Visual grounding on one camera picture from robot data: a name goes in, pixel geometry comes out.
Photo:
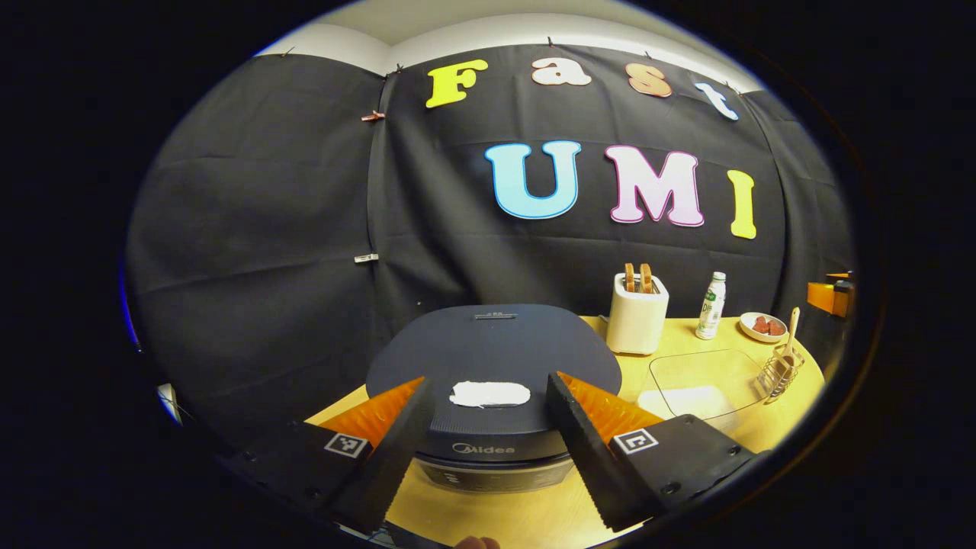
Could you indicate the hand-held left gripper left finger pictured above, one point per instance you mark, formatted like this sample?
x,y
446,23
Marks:
x,y
389,465

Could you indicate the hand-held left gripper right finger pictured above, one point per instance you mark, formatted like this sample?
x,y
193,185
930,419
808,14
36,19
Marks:
x,y
583,457

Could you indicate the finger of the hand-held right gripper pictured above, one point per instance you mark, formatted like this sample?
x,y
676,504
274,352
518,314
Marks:
x,y
823,299

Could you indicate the wooden spoon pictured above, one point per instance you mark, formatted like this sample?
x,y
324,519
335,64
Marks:
x,y
791,335

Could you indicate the dark grey rice cooker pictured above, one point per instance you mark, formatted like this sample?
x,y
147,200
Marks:
x,y
496,343

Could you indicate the red meat piece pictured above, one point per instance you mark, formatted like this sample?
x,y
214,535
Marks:
x,y
761,325
776,329

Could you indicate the small white plate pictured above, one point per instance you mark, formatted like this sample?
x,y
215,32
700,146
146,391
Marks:
x,y
747,332

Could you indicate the white drink bottle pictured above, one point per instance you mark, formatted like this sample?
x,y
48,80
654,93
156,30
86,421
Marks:
x,y
711,313

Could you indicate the clear glass container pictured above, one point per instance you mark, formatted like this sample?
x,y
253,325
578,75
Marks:
x,y
701,366

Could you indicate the white toaster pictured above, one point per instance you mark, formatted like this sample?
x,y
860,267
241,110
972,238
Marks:
x,y
637,328

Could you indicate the brown toast slice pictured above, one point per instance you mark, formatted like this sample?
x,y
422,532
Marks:
x,y
629,278
646,279

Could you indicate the black backdrop cloth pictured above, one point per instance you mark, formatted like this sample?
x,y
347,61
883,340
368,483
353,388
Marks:
x,y
252,229

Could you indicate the pink cloth clip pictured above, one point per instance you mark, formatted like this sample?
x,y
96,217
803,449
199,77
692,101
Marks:
x,y
373,117

